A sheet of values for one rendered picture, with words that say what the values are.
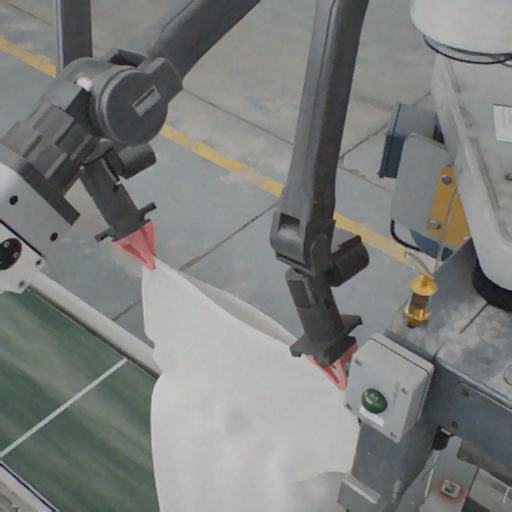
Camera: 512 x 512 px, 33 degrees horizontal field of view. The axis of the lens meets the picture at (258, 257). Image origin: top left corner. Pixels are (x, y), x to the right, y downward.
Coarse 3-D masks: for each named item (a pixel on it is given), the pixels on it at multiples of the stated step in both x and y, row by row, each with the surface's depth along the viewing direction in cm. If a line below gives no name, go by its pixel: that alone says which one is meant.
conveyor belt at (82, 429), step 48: (0, 336) 217; (48, 336) 218; (0, 384) 205; (48, 384) 206; (96, 384) 207; (144, 384) 208; (0, 432) 195; (48, 432) 195; (96, 432) 196; (144, 432) 197; (48, 480) 186; (96, 480) 187; (144, 480) 187
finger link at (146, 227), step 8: (136, 216) 140; (128, 224) 139; (136, 224) 140; (144, 224) 140; (152, 224) 141; (120, 232) 137; (128, 232) 138; (144, 232) 141; (152, 232) 142; (152, 240) 142; (136, 248) 145; (152, 248) 142
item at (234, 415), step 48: (144, 288) 149; (192, 288) 138; (192, 336) 145; (240, 336) 134; (288, 336) 132; (192, 384) 150; (240, 384) 141; (288, 384) 134; (192, 432) 150; (240, 432) 144; (288, 432) 141; (336, 432) 133; (192, 480) 156; (240, 480) 144; (288, 480) 138; (336, 480) 142
